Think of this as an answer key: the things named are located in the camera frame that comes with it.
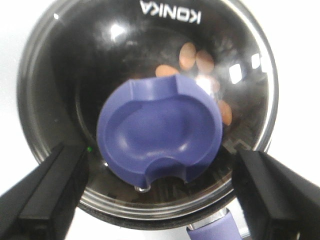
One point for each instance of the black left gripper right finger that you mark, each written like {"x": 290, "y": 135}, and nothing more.
{"x": 277, "y": 203}

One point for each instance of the dark blue saucepan purple handle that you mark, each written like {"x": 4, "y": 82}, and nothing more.
{"x": 80, "y": 51}

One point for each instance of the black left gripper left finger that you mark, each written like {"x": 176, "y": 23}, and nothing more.
{"x": 42, "y": 205}

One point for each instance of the orange ham slices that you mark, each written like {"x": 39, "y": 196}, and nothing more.
{"x": 190, "y": 58}

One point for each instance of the glass lid purple knob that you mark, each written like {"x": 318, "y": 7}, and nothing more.
{"x": 165, "y": 126}

